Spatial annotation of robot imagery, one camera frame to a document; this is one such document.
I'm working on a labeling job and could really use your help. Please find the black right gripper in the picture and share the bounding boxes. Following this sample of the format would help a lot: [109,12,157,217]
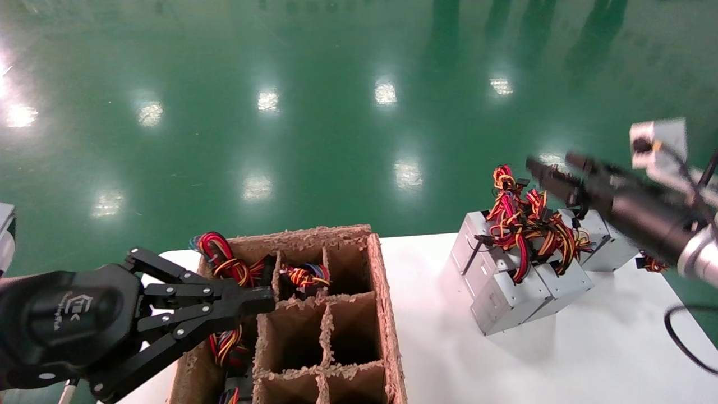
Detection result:
[526,151,706,263]

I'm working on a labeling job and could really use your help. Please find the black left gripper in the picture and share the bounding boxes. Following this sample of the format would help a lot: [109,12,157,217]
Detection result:
[0,247,276,404]

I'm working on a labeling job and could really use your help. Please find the brown divided cardboard box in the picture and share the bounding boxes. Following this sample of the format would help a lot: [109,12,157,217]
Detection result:
[167,224,409,404]

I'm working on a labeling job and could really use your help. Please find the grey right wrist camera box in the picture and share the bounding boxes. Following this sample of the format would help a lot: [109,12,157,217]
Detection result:
[629,117,718,209]

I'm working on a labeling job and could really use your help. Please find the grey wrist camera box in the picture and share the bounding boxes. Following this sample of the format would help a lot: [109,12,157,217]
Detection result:
[0,203,17,276]
[629,117,718,209]

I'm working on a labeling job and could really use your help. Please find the black looped cable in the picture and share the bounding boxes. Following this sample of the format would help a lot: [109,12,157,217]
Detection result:
[665,305,718,375]

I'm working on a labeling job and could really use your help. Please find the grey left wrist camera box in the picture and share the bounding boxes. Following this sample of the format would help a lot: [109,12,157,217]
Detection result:
[0,203,17,276]

